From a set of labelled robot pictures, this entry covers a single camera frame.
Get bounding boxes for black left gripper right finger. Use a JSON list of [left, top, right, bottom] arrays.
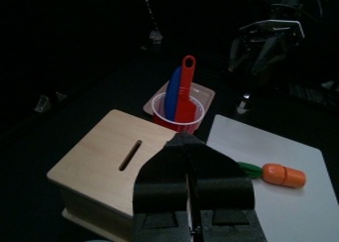
[[182, 131, 269, 242]]

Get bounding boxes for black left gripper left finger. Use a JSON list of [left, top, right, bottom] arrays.
[[131, 132, 193, 242]]

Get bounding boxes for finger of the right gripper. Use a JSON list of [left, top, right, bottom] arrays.
[[228, 37, 250, 73], [252, 37, 285, 77]]

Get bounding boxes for orange toy carrot green leaves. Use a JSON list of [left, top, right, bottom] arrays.
[[238, 161, 308, 189]]

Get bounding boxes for shiny metal table clamp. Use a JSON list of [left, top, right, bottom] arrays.
[[236, 91, 256, 116]]

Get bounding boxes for white cutting board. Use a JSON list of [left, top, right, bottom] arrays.
[[206, 113, 339, 242]]

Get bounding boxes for dark ventilation grille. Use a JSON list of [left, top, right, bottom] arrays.
[[288, 83, 332, 107]]

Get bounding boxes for red toy spatula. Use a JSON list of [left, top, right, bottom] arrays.
[[174, 55, 199, 124]]

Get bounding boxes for wooden box with slot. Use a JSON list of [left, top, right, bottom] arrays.
[[46, 108, 179, 242]]

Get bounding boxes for blue toy spatula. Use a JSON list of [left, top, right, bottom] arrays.
[[163, 65, 185, 119]]

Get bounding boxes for thin dark pole with foot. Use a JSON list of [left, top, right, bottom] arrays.
[[141, 0, 166, 46]]

